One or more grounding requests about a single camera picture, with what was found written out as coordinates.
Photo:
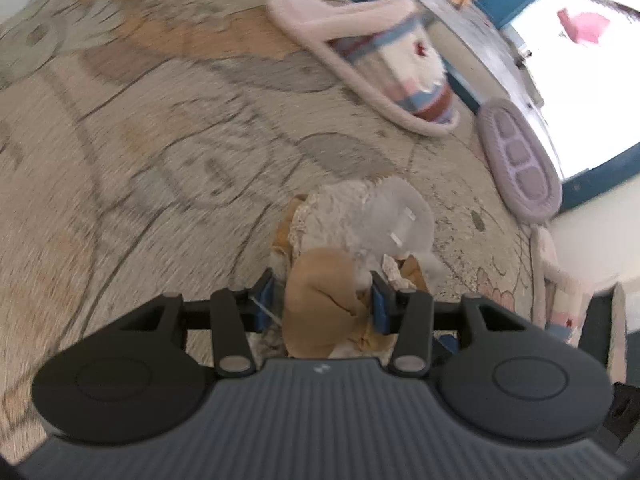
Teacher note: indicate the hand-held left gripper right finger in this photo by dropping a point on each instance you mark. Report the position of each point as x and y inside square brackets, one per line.
[380, 305]

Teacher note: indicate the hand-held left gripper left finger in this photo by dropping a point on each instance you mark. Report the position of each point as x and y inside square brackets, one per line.
[265, 305]

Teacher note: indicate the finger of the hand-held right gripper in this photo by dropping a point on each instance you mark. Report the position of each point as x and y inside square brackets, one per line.
[602, 325]

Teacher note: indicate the pink plaid plush slipper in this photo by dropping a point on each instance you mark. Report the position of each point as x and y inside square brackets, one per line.
[560, 300]
[390, 60]

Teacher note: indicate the cream bow fluffy slipper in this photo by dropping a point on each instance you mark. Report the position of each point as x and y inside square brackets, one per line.
[330, 260]

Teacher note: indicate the purple slide slipper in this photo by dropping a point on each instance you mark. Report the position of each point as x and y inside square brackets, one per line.
[520, 160]

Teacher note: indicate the printed cartoon doormat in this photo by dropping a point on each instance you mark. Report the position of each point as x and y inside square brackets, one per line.
[150, 160]

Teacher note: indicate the pink umbrella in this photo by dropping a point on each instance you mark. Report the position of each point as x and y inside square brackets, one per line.
[582, 25]

